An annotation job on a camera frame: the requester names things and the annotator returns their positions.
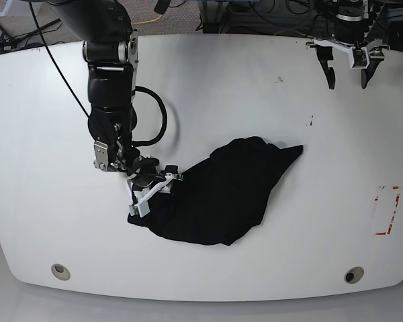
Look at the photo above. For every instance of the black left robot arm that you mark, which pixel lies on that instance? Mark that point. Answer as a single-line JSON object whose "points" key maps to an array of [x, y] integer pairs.
{"points": [[353, 21]]}

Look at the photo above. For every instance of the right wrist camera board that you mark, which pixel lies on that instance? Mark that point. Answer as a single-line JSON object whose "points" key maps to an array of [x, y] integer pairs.
{"points": [[133, 210]]}

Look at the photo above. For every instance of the red tape rectangle marking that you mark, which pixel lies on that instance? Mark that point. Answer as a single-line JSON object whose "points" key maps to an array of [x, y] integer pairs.
{"points": [[385, 208]]}

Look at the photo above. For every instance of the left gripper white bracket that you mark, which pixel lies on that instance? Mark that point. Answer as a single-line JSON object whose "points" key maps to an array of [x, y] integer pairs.
{"points": [[373, 52]]}

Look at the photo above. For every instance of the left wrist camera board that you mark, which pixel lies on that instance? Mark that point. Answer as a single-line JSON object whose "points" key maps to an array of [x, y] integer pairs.
{"points": [[359, 59]]}

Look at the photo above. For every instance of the left table grommet hole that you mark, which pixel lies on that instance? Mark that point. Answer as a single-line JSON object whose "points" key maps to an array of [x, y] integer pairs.
{"points": [[60, 272]]}

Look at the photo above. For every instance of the table grommet hole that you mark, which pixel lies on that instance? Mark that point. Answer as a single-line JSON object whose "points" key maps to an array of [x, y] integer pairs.
{"points": [[354, 275], [60, 272]]}

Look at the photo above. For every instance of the black tripod stand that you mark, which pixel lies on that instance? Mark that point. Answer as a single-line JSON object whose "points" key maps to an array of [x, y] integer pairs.
{"points": [[14, 41]]}

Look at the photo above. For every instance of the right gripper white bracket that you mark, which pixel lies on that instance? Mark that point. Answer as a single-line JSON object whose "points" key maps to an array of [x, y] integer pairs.
{"points": [[145, 181]]}

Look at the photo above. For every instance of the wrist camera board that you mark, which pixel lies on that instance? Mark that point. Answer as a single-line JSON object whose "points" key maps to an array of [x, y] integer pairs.
{"points": [[359, 59], [133, 210]]}

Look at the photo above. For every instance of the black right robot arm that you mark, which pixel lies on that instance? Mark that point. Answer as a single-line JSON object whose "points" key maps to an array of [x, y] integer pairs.
{"points": [[110, 49]]}

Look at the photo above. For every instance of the right table grommet hole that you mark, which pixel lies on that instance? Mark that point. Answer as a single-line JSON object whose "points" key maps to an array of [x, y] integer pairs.
{"points": [[354, 275]]}

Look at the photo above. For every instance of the clear plastic storage box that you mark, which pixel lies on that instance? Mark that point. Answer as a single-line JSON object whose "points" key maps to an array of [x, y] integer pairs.
{"points": [[13, 8]]}

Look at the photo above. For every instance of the black T-shirt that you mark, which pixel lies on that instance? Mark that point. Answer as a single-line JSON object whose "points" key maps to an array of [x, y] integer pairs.
{"points": [[222, 197]]}

